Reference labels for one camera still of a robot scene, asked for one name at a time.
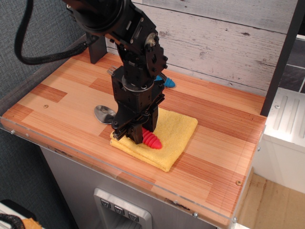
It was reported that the silver dispenser button panel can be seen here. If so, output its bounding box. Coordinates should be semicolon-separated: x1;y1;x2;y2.
93;188;153;229

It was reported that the yellow folded cloth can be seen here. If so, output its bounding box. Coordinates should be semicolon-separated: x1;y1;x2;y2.
110;108;198;172

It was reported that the red handled metal spoon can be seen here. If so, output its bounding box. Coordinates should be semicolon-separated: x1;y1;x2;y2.
94;105;162;149

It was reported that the grey toy fridge cabinet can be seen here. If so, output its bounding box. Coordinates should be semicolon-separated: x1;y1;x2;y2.
41;148;214;229

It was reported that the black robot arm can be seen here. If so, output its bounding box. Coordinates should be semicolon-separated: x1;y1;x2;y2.
67;0;167;144

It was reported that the white toy sink unit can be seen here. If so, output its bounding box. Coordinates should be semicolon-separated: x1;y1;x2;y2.
251;34;305;194

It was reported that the blue handled metal fork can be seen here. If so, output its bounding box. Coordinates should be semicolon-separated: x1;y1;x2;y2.
107;66;176;88

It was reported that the dark grey right post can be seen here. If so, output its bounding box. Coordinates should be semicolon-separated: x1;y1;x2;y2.
260;0;305;117

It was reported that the dark grey left post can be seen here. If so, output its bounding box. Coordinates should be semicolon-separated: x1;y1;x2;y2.
86;33;107;64

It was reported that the dark grey post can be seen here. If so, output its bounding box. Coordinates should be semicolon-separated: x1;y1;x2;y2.
260;0;305;117
86;33;107;64

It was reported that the clear acrylic table edge guard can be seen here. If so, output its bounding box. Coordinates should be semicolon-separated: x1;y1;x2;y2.
1;113;266;229

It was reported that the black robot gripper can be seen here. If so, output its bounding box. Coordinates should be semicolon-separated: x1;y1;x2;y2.
112;66;164;144

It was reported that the orange object at corner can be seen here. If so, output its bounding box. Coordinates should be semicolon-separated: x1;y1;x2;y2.
22;218;43;229

